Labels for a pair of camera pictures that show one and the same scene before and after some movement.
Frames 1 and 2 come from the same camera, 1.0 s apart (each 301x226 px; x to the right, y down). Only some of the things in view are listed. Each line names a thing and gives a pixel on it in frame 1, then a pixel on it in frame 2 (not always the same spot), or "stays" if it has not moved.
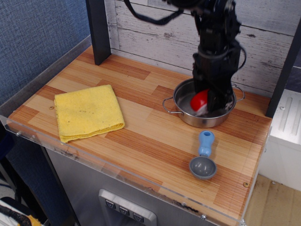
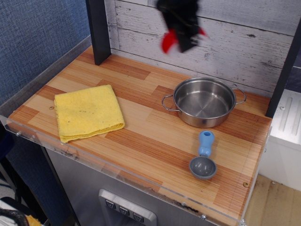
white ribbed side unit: (281, 165) stays
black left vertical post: (97, 14) stays
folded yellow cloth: (86, 113) stays
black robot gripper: (213, 67) → (181, 16)
